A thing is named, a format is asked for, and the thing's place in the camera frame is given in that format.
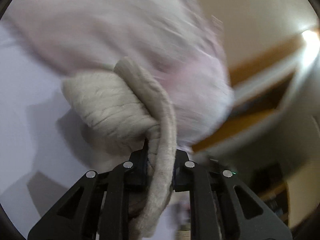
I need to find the right pink floral pillow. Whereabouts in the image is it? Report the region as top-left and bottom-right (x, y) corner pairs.
(152, 53), (234, 148)

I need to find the wooden headboard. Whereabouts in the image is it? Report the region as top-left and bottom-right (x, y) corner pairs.
(192, 34), (307, 152)

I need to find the beige cable-knit sweater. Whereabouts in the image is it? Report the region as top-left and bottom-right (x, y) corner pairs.
(62, 58), (177, 239)

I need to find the pink floral pillow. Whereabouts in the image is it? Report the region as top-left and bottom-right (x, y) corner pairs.
(4, 0), (229, 83)
(152, 53), (234, 148)

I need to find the left pink floral pillow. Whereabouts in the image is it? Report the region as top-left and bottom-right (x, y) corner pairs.
(4, 0), (229, 83)

